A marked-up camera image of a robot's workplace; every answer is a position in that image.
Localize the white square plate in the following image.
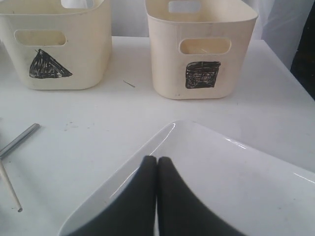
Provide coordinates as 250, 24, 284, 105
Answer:
59, 120, 315, 236

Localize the cream bin with square mark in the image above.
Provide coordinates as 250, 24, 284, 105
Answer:
145, 0, 258, 99

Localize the steel table knife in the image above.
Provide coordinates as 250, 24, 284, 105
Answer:
0, 123, 40, 160

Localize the cream bin with triangle mark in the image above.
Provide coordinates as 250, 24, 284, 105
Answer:
0, 0, 112, 90

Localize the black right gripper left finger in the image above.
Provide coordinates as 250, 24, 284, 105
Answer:
69, 156, 157, 236

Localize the wooden chopstick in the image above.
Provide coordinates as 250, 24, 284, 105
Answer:
0, 161, 23, 213

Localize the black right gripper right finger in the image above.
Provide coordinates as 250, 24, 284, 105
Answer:
157, 157, 243, 236

